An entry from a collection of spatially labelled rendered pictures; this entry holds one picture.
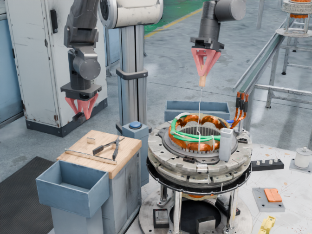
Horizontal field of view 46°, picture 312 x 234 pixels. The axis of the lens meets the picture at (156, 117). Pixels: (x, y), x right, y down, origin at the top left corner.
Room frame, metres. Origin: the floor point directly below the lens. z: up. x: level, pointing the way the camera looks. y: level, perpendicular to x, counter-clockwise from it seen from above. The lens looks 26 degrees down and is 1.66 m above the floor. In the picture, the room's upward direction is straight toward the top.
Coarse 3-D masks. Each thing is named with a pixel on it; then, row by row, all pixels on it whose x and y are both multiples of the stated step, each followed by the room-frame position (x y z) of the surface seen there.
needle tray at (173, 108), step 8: (168, 104) 1.37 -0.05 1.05; (176, 104) 1.37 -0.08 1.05; (184, 104) 1.36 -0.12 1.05; (192, 104) 1.36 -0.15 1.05; (200, 104) 1.36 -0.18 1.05; (208, 104) 1.36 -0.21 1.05; (216, 104) 1.35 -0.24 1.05; (224, 104) 1.35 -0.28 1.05; (168, 112) 1.27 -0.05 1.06; (176, 112) 1.26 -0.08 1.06; (184, 112) 1.26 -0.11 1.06; (192, 112) 1.26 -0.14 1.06; (200, 112) 1.26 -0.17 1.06; (208, 112) 1.26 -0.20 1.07; (216, 112) 1.34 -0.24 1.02; (224, 112) 1.34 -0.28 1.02; (168, 120) 1.27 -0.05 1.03
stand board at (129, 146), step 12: (96, 132) 1.10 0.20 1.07; (84, 144) 1.02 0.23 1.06; (96, 144) 1.02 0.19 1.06; (120, 144) 1.02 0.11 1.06; (132, 144) 1.02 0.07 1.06; (60, 156) 0.94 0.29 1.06; (72, 156) 0.94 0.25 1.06; (108, 156) 0.94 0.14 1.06; (120, 156) 0.94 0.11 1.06; (96, 168) 0.88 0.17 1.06; (108, 168) 0.88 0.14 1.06; (120, 168) 0.91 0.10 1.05
